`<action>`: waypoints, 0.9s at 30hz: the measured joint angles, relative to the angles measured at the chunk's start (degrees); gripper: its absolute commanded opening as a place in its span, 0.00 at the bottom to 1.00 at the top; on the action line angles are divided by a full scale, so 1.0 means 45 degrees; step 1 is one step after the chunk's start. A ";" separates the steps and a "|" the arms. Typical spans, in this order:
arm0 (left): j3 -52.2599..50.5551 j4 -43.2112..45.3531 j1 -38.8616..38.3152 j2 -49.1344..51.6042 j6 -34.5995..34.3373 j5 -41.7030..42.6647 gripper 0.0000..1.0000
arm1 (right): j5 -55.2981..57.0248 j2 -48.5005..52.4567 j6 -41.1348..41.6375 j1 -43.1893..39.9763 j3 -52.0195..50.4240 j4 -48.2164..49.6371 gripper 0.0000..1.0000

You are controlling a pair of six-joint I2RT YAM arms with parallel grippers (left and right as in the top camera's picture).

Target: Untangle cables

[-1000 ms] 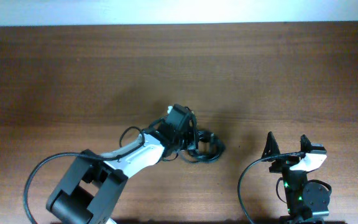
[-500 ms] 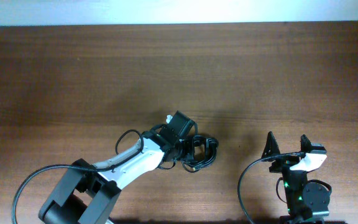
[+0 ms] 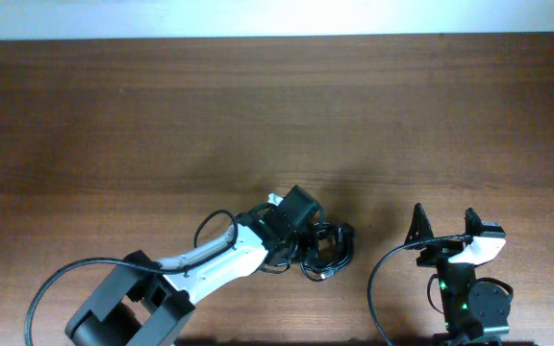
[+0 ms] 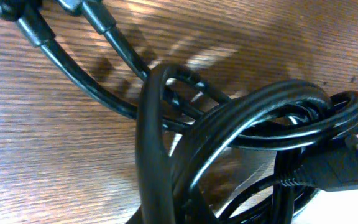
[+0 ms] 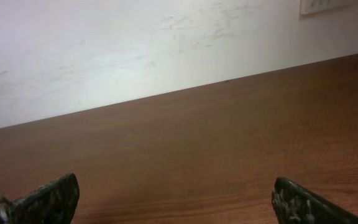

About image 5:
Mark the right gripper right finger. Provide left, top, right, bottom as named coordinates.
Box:
left=272, top=177, right=358, bottom=224

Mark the white wall plate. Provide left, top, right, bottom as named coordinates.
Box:
left=300, top=0, right=357, bottom=15

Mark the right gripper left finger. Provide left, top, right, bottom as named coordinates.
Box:
left=0, top=173, right=80, bottom=224

